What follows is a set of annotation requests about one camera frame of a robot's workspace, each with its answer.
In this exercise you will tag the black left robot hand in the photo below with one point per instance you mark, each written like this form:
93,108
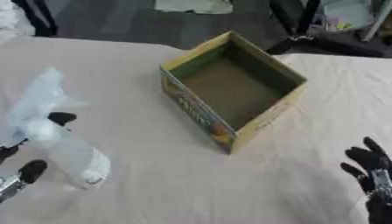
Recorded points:
32,171

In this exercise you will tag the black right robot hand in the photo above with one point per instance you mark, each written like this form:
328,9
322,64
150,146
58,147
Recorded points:
368,159

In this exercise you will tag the white plastic spray bottle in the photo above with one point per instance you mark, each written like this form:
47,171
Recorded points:
56,137

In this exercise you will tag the open tan cardboard box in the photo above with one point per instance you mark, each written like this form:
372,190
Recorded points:
232,87

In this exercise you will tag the grey storage bin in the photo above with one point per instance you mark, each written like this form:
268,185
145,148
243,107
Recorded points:
347,14

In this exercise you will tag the black tripod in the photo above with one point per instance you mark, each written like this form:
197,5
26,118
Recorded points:
296,29

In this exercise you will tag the black chair leg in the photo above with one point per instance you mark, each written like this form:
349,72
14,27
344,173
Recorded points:
38,17

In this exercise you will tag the pale cloth bag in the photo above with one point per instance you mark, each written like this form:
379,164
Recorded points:
194,5

